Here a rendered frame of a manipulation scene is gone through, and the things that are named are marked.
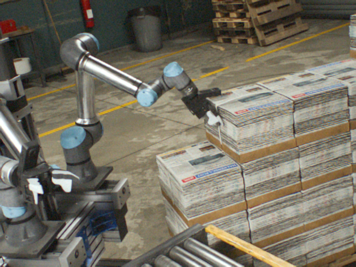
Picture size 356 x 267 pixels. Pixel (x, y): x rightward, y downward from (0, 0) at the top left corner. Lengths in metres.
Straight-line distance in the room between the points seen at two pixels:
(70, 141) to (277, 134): 0.92
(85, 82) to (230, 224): 0.92
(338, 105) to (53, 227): 1.36
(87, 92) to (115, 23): 7.18
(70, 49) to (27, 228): 0.76
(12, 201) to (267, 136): 1.15
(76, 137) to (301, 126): 1.01
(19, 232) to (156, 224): 1.68
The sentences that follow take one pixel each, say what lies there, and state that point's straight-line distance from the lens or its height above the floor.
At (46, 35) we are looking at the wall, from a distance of 8.87.
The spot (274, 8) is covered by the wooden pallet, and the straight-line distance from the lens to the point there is 8.79.
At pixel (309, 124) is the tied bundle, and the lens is 2.34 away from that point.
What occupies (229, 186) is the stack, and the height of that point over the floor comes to 0.75.
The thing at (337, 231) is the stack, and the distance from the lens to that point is 2.68.
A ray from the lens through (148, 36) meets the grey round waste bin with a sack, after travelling 9.16.
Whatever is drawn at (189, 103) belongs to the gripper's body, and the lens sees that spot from 2.23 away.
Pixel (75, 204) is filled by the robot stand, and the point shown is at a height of 0.73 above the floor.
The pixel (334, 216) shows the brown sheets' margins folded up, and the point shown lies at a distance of 2.63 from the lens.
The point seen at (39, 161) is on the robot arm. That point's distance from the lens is 1.69.
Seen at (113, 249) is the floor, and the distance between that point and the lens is 3.35.
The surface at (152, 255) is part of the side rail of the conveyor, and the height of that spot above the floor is 0.80.
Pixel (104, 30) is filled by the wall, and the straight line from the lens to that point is 9.38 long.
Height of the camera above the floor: 1.77
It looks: 21 degrees down
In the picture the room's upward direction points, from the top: 9 degrees counter-clockwise
